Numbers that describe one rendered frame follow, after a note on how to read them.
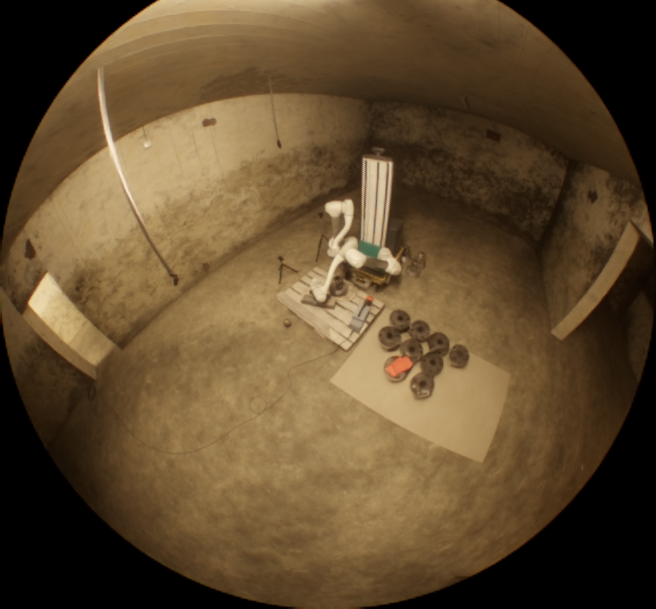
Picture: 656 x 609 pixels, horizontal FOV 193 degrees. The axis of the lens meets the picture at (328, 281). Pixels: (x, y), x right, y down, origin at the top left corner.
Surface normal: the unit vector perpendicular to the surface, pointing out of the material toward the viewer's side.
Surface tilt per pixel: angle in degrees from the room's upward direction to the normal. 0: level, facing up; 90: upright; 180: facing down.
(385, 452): 0
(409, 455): 0
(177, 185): 90
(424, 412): 0
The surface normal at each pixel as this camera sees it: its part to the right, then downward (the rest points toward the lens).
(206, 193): 0.76, 0.43
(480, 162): -0.65, 0.57
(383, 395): -0.07, -0.69
